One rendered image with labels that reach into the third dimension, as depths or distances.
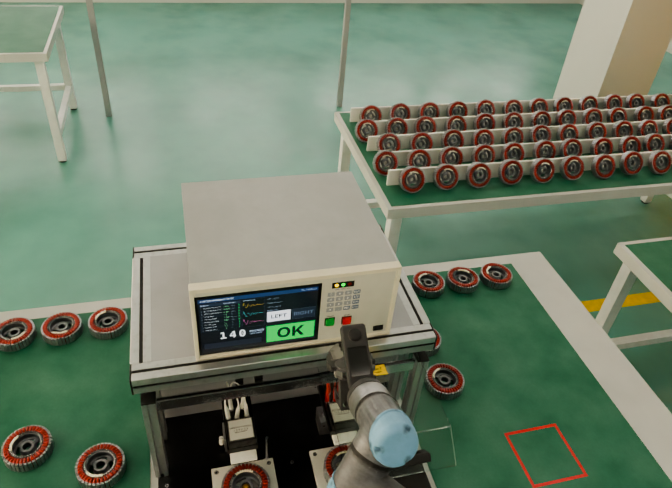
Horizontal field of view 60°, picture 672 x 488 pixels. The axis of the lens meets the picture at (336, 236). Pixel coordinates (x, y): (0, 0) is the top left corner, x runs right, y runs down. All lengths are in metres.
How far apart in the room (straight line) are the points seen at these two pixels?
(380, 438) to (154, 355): 0.59
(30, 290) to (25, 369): 1.45
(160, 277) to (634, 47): 4.05
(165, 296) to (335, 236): 0.44
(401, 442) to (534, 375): 1.01
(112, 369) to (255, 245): 0.71
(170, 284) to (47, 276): 1.92
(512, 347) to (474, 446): 0.40
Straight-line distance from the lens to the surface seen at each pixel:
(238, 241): 1.28
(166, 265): 1.55
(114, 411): 1.73
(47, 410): 1.78
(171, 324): 1.39
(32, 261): 3.49
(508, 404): 1.81
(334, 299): 1.25
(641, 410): 1.97
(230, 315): 1.22
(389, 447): 0.95
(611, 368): 2.04
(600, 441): 1.84
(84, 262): 3.40
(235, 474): 1.50
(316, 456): 1.56
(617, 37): 4.80
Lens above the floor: 2.11
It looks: 37 degrees down
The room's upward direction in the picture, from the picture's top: 5 degrees clockwise
